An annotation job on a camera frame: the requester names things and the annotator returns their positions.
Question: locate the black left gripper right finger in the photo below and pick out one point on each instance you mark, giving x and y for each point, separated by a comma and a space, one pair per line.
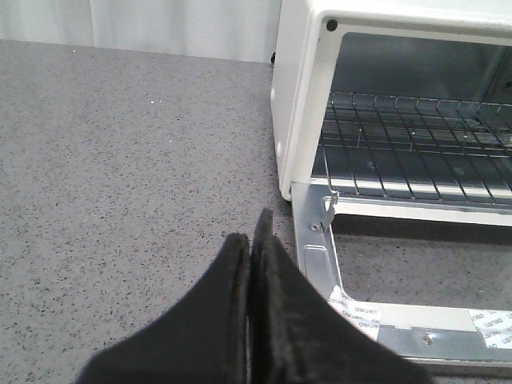
297, 337

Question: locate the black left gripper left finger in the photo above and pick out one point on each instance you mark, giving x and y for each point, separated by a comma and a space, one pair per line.
200, 339

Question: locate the metal wire oven rack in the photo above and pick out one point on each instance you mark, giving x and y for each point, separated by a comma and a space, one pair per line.
416, 149

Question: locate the glass oven door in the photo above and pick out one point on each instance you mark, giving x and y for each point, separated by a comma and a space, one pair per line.
445, 340

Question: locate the white Toshiba toaster oven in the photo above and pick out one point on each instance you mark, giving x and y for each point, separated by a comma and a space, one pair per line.
458, 50

